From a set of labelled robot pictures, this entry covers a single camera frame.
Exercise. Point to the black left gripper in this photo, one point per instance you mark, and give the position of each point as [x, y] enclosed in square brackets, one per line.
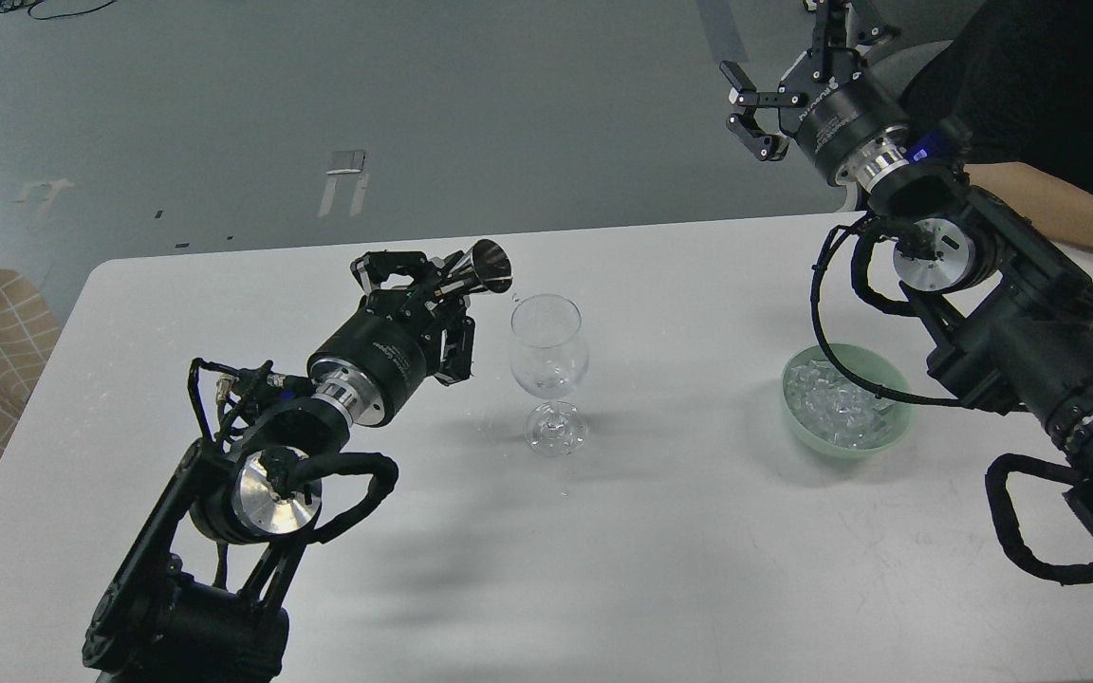
[395, 340]

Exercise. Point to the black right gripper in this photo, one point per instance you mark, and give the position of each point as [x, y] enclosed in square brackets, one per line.
[828, 103]

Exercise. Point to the steel cocktail jigger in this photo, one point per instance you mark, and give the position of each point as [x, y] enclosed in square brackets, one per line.
[485, 266]

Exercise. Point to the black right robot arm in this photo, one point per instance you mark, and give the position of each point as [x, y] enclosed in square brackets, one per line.
[1011, 317]

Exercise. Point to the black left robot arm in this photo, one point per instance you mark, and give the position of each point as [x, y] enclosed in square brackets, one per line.
[199, 596]

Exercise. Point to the clear wine glass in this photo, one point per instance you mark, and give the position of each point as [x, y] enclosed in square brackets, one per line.
[549, 358]

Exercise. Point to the pile of ice cubes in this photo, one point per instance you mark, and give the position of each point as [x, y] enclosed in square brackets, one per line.
[840, 413]

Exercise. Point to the seated person in black shirt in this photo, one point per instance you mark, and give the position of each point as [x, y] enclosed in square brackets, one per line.
[1019, 75]

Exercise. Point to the green bowl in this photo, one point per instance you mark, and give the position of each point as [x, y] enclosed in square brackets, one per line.
[870, 368]

